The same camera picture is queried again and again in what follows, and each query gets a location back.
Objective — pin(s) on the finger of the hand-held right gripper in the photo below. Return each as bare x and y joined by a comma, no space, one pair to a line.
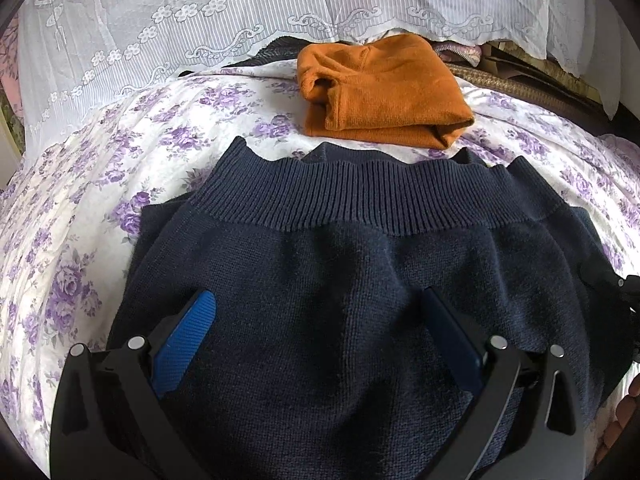
612,282

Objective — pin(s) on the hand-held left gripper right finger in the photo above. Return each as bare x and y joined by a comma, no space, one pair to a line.
452,340

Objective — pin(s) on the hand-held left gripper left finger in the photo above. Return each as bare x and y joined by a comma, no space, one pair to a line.
185,340

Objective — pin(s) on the navy knit sweater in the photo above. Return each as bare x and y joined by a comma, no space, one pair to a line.
325,285

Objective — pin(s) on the person's right hand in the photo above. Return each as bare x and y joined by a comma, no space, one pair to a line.
629,410

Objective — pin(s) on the purple floral bedsheet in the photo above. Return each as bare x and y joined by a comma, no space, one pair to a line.
75,210

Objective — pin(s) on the woven straw mat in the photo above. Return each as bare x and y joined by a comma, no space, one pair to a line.
500,82

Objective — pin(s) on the orange knit garment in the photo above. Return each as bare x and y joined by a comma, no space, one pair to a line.
390,90

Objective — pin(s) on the pink cloth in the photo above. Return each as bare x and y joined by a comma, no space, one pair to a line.
457,52

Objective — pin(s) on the white lace cloth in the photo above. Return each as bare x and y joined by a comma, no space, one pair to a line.
150,10

